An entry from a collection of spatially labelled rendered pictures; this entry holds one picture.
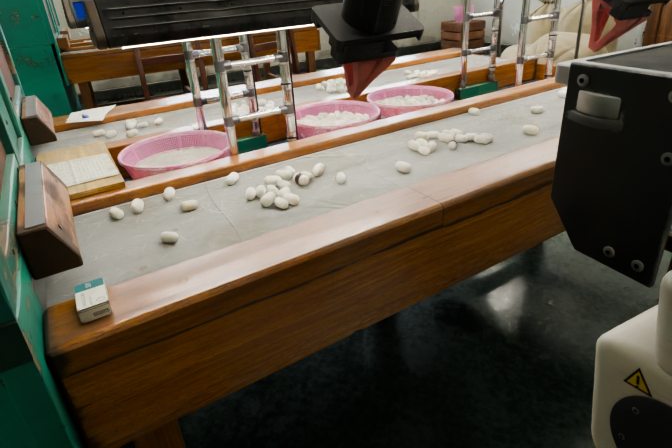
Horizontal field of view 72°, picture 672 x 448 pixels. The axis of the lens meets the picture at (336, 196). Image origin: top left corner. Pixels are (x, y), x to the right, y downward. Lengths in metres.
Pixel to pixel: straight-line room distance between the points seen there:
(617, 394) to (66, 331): 0.59
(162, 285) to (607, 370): 0.52
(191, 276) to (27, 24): 2.97
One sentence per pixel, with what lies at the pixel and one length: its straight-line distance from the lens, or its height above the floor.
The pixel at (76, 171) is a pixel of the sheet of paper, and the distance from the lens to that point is 1.13.
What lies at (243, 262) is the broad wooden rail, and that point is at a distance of 0.67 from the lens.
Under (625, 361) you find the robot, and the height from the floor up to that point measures 0.79.
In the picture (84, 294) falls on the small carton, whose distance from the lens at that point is 0.66.
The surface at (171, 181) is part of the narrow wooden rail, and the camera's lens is 1.01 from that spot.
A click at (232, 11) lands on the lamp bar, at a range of 0.86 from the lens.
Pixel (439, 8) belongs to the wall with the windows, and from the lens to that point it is 7.52.
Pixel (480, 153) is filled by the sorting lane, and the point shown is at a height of 0.74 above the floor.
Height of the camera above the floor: 1.12
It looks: 25 degrees down
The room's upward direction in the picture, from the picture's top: 4 degrees counter-clockwise
